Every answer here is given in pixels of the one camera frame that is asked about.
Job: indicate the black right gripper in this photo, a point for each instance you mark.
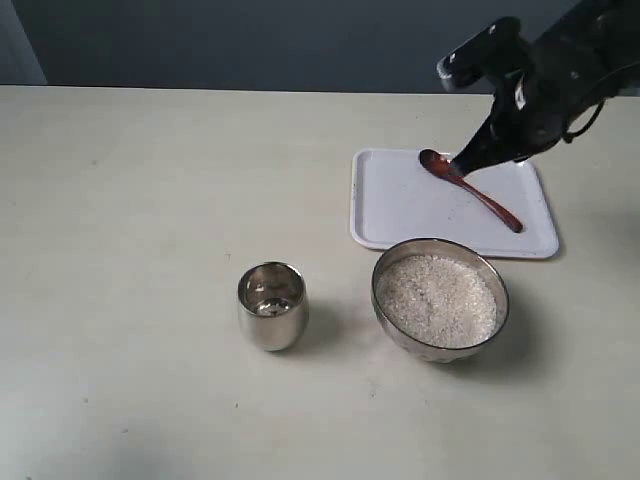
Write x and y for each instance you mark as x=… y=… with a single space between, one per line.
x=587 y=57

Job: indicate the small steel cup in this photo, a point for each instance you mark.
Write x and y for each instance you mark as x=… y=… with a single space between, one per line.
x=273 y=308

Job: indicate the dark red wooden spoon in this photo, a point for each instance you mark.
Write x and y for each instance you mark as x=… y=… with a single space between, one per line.
x=438 y=165

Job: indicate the steel bowl of rice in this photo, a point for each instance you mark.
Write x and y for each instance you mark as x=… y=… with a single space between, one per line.
x=438 y=300

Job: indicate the white plastic tray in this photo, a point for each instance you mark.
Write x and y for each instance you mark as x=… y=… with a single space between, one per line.
x=394 y=199

